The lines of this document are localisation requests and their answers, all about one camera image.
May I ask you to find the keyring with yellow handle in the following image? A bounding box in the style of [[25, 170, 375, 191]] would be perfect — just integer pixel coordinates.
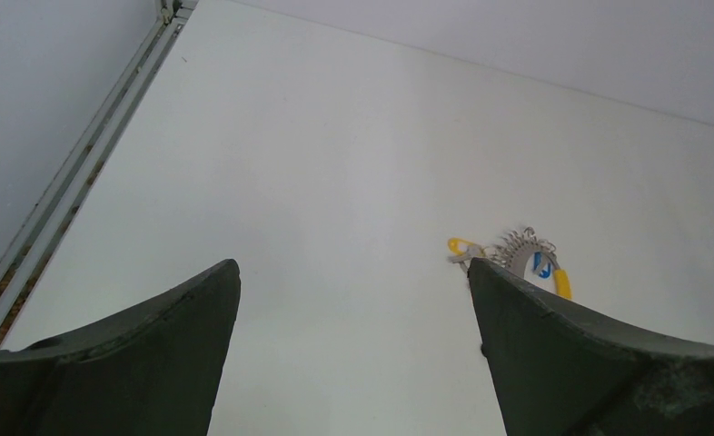
[[492, 226, 572, 300]]

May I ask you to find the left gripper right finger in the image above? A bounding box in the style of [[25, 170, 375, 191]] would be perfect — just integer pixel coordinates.
[[468, 259, 714, 435]]

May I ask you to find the yellow key tag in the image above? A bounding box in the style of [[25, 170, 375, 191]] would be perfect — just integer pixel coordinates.
[[447, 238, 488, 267]]

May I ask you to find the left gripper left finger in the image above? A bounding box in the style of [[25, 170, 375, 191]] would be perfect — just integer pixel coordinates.
[[0, 260, 241, 435]]

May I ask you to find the left side table rail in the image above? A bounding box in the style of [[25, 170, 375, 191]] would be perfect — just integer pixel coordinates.
[[0, 1, 196, 346]]

